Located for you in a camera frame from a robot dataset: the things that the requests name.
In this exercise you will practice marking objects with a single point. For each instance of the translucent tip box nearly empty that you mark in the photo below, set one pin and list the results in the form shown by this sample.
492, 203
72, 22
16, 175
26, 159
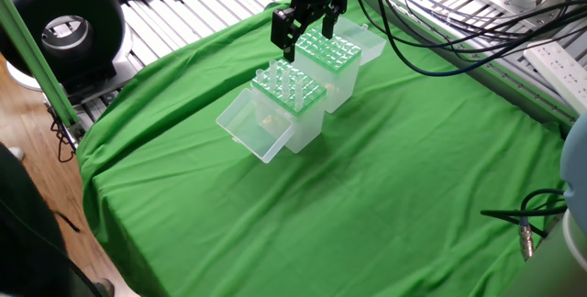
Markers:
328, 81

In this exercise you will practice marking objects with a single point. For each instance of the green cloth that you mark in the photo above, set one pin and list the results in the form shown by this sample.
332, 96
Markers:
367, 196

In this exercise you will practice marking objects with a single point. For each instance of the white power strip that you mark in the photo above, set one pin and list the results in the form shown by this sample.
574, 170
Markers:
557, 72

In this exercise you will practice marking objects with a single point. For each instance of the translucent tip box holding tips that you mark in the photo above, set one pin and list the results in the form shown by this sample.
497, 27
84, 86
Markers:
307, 127

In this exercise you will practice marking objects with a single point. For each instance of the green frame post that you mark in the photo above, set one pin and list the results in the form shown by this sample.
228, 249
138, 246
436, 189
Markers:
34, 56

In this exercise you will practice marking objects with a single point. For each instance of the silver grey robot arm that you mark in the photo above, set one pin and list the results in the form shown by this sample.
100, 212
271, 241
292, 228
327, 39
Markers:
578, 168

